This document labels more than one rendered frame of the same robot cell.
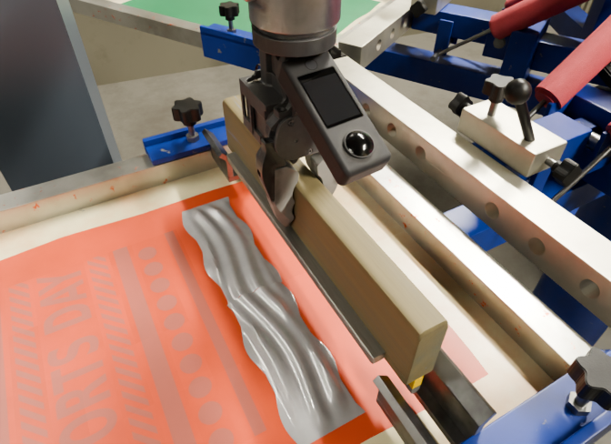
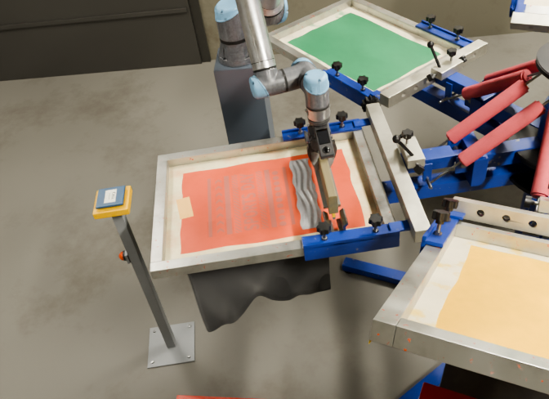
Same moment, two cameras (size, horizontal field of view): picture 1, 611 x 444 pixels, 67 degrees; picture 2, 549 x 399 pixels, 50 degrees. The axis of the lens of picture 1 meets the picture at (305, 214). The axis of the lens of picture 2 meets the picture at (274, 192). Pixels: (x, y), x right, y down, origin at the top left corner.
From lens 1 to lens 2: 154 cm
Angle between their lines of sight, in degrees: 21
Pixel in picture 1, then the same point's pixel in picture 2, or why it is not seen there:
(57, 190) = (249, 145)
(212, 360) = (286, 206)
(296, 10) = (314, 117)
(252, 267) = (306, 183)
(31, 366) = (237, 197)
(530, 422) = (359, 230)
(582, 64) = (462, 126)
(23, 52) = (245, 90)
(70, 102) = (257, 109)
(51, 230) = (245, 159)
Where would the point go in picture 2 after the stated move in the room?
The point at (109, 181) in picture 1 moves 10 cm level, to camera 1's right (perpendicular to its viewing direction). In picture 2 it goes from (267, 145) to (291, 149)
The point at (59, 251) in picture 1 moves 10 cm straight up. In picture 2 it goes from (247, 167) to (243, 145)
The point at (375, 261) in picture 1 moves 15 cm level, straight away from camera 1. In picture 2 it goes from (328, 181) to (352, 154)
